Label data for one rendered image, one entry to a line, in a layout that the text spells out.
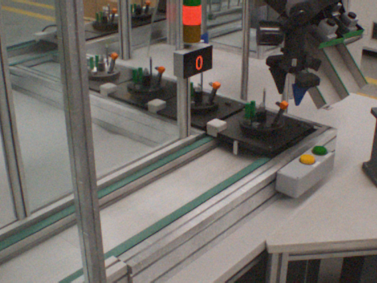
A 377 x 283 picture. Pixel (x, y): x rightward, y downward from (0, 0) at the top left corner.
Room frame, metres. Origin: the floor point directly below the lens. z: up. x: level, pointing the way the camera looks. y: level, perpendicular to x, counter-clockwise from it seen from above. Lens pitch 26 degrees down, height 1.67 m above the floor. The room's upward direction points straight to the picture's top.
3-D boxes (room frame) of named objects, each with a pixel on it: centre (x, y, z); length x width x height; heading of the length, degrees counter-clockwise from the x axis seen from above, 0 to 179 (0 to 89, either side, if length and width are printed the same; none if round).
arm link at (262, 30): (1.40, -0.23, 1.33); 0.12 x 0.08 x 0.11; 93
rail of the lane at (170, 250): (1.23, -0.15, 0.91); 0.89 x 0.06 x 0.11; 139
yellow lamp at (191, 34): (1.47, 0.00, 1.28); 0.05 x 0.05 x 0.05
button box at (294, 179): (1.33, -0.32, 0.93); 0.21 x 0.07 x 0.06; 139
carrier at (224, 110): (1.71, -0.02, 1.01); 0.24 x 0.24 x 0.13; 49
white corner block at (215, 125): (1.53, -0.08, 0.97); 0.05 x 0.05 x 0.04; 49
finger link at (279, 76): (1.46, -0.25, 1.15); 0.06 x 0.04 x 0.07; 114
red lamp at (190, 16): (1.47, 0.00, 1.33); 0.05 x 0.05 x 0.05
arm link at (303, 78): (1.40, -0.27, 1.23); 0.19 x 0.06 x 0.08; 24
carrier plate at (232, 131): (1.54, -0.22, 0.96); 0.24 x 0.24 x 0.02; 49
